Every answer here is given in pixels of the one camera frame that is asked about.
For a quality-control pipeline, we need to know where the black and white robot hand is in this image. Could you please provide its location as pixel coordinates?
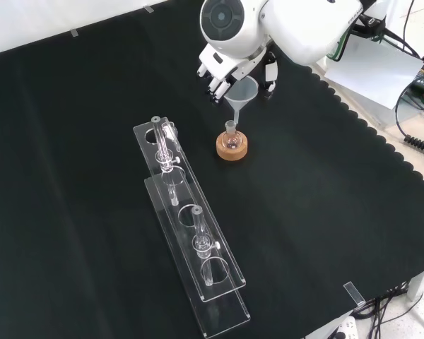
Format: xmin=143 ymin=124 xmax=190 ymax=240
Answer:
xmin=196 ymin=44 xmax=279 ymax=106

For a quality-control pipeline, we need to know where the translucent white plastic funnel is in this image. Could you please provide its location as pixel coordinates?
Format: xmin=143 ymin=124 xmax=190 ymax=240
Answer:
xmin=224 ymin=76 xmax=259 ymax=130

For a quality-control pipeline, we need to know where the clear round-bottom flask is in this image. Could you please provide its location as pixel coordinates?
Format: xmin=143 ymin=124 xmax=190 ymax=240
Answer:
xmin=223 ymin=120 xmax=243 ymax=150

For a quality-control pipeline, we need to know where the clear acrylic funnel stand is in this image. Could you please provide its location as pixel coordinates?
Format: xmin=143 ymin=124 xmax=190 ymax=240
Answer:
xmin=132 ymin=115 xmax=252 ymax=339

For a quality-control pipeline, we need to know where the black bench cloth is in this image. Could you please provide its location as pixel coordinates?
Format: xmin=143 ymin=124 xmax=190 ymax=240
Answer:
xmin=0 ymin=0 xmax=424 ymax=339

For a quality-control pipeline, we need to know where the white paper sheet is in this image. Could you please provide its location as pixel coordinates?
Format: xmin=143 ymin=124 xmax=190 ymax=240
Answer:
xmin=324 ymin=35 xmax=424 ymax=111

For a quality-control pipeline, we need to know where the white power strip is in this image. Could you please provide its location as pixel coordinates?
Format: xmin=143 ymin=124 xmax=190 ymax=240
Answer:
xmin=326 ymin=315 xmax=362 ymax=339

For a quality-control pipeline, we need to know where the cork ring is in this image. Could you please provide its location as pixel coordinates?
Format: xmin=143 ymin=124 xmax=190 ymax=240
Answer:
xmin=216 ymin=131 xmax=250 ymax=162

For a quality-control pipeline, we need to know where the black coiled cable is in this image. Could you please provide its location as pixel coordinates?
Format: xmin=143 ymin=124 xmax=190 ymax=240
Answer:
xmin=404 ymin=135 xmax=424 ymax=157

